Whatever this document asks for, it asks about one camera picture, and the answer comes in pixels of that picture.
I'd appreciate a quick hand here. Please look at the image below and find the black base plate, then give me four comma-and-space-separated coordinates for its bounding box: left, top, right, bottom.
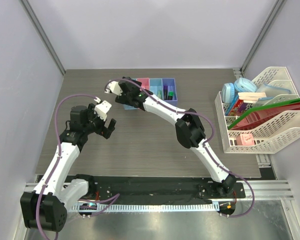
64, 176, 246, 201

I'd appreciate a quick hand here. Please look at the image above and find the pink eraser block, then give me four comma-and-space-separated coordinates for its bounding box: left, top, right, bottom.
236, 133, 255, 146

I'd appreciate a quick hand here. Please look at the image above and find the light blue box middle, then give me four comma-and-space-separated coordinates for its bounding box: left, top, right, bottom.
149, 78, 164, 100

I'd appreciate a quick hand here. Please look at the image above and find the purple plastic box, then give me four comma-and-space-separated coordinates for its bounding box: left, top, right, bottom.
162, 78, 178, 107

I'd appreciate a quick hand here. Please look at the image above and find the wooden stick bundle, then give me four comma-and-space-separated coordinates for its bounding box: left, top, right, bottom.
238, 92, 267, 104

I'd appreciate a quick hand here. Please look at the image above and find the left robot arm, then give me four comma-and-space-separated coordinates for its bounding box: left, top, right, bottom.
20, 98, 116, 233

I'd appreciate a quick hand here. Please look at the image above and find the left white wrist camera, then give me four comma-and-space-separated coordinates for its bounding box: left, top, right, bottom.
94, 97, 112, 122

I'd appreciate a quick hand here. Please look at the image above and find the purple capped black highlighter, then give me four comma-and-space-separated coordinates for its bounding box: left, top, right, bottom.
163, 85, 169, 101

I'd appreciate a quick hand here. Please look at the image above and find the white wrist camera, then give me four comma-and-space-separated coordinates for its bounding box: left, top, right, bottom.
104, 80, 123, 96
94, 97, 112, 122

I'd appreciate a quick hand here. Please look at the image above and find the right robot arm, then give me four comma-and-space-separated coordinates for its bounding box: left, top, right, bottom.
105, 77, 236, 198

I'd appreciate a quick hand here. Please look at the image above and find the green capped black highlighter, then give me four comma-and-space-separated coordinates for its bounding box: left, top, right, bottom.
167, 91, 174, 101

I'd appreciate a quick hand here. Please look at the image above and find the light blue box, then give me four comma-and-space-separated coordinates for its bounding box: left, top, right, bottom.
122, 78, 140, 111
149, 78, 164, 100

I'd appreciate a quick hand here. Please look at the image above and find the green utility knife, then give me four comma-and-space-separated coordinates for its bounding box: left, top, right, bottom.
157, 90, 163, 100

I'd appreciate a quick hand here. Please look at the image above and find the white mesh basket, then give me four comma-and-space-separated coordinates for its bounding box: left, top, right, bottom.
214, 92, 275, 154

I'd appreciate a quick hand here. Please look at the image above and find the pink plastic box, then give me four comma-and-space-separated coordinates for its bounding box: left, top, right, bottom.
136, 78, 150, 90

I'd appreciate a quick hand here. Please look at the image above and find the white mesh file rack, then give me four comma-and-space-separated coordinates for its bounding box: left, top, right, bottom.
246, 66, 300, 154

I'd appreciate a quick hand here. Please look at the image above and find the light blue box left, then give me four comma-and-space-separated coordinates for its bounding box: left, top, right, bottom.
122, 78, 140, 111

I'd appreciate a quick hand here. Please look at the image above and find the white slotted cable duct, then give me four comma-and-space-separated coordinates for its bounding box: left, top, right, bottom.
69, 201, 220, 213

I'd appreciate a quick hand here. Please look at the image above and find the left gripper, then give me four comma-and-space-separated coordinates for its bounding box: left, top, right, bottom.
83, 104, 115, 139

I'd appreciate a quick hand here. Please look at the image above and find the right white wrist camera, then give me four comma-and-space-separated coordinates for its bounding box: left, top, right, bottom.
104, 80, 123, 96

